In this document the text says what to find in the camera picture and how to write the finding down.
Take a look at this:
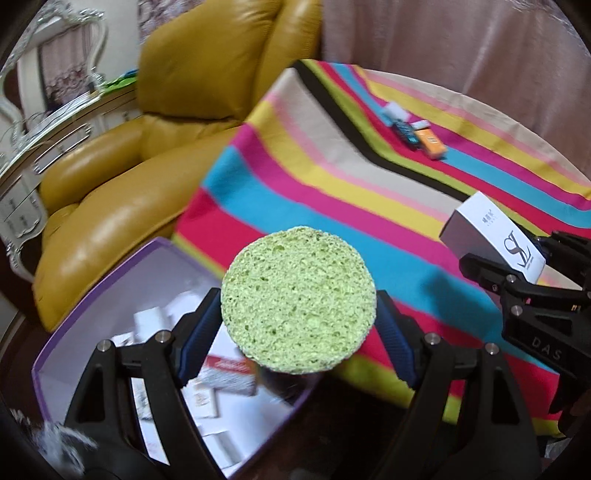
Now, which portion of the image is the white fluffy fabric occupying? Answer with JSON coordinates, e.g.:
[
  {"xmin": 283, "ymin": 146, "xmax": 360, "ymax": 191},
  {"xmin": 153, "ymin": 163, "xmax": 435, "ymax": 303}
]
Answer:
[{"xmin": 9, "ymin": 408, "xmax": 98, "ymax": 478}]

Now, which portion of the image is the dark blue box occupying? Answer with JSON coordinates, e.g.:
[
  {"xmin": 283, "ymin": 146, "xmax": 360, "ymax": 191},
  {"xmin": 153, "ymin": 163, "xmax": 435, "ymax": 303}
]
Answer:
[{"xmin": 392, "ymin": 121, "xmax": 423, "ymax": 149}]

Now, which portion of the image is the white ornate dresser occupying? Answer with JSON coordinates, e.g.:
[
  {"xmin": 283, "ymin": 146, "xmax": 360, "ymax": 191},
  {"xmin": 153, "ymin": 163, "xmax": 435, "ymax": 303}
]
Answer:
[{"xmin": 0, "ymin": 88, "xmax": 144, "ymax": 282}]

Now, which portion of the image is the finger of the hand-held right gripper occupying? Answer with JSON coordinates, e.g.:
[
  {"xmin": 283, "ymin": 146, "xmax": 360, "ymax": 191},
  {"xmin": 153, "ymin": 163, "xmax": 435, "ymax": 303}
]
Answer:
[
  {"xmin": 531, "ymin": 231, "xmax": 591, "ymax": 291},
  {"xmin": 459, "ymin": 253, "xmax": 591, "ymax": 384}
]

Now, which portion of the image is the yellow leather armchair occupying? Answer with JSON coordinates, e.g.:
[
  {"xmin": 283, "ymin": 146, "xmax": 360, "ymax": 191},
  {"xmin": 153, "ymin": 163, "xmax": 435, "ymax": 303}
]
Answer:
[{"xmin": 32, "ymin": 0, "xmax": 324, "ymax": 330}]

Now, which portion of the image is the orange box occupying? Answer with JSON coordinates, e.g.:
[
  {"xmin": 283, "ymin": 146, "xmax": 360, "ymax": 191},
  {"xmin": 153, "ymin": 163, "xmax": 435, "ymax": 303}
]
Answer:
[{"xmin": 413, "ymin": 129, "xmax": 448, "ymax": 160}]

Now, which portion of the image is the pink curtain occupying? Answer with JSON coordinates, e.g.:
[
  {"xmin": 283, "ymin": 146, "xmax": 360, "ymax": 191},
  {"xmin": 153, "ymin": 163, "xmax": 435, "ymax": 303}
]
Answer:
[{"xmin": 321, "ymin": 0, "xmax": 591, "ymax": 185}]

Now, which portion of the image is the colourful striped blanket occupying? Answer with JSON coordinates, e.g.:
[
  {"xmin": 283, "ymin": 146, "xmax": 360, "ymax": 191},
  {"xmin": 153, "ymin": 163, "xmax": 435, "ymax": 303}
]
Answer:
[{"xmin": 171, "ymin": 59, "xmax": 591, "ymax": 437}]

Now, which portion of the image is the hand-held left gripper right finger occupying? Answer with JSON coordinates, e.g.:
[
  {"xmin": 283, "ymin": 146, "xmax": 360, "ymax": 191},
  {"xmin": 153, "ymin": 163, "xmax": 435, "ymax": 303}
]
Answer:
[{"xmin": 369, "ymin": 290, "xmax": 541, "ymax": 480}]

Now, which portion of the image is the white packet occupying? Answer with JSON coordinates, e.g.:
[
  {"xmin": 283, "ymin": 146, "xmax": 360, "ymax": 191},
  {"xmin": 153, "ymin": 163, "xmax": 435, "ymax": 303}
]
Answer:
[{"xmin": 381, "ymin": 102, "xmax": 411, "ymax": 125}]

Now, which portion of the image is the red and silver box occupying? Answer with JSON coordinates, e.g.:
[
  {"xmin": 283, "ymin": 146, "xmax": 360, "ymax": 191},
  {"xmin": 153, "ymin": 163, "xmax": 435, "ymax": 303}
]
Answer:
[{"xmin": 198, "ymin": 354, "xmax": 262, "ymax": 398}]

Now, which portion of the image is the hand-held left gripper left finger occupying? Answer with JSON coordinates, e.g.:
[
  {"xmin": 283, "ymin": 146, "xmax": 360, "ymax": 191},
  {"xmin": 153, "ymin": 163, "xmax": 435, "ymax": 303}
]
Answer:
[{"xmin": 64, "ymin": 287, "xmax": 232, "ymax": 480}]

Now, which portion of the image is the pile of small white boxes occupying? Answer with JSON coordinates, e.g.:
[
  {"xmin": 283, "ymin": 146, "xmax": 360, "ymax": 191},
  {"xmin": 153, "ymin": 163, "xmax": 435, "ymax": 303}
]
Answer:
[{"xmin": 108, "ymin": 291, "xmax": 264, "ymax": 469}]

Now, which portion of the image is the purple cardboard box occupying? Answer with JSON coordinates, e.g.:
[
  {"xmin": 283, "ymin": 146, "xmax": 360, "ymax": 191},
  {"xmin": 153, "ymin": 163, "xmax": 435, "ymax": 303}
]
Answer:
[{"xmin": 31, "ymin": 236, "xmax": 324, "ymax": 469}]

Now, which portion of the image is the green cloth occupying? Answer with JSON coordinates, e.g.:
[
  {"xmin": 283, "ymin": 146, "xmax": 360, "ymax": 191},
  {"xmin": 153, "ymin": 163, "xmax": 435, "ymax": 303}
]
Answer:
[{"xmin": 102, "ymin": 69, "xmax": 139, "ymax": 93}]

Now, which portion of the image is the green round sponge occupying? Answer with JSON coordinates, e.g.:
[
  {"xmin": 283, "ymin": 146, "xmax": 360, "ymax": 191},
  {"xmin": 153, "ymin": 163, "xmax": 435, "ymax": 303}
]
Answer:
[{"xmin": 221, "ymin": 225, "xmax": 378, "ymax": 376}]

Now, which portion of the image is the white box with black logo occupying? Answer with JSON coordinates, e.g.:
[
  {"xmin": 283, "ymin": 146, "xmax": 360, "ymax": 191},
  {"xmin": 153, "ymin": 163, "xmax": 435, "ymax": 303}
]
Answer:
[{"xmin": 438, "ymin": 191, "xmax": 548, "ymax": 284}]

